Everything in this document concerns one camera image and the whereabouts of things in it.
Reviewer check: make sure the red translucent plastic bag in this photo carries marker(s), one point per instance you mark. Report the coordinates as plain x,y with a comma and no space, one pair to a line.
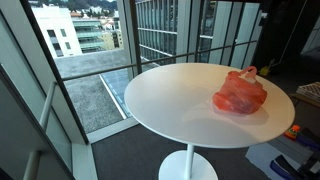
238,95

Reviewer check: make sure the dark vertical window mullion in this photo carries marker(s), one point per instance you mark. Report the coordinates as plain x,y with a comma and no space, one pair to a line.
135,36

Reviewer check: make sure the yellow green small object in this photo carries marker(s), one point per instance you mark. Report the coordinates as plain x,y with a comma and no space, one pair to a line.
264,71

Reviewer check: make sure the white tubular handrail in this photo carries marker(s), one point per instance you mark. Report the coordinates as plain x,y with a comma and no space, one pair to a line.
46,106

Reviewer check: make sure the white paper sheet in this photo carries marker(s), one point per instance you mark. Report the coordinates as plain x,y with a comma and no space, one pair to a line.
261,158

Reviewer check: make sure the orange toy with green band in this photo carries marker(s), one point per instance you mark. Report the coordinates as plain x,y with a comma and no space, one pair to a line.
292,132

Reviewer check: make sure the grey floor mat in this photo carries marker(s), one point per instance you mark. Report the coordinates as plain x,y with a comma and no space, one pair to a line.
293,148

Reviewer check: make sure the blue and black tool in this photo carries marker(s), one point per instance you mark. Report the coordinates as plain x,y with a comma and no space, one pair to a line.
283,168

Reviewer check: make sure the black white checkered board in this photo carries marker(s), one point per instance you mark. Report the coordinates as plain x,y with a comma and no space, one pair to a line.
310,91

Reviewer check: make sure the blue flat object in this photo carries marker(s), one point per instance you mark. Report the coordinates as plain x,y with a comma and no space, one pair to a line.
308,141

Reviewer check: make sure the dark horizontal window rail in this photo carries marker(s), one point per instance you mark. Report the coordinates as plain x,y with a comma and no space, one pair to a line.
160,59

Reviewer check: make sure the white table pedestal base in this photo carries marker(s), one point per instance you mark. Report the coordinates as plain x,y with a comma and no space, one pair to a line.
186,166

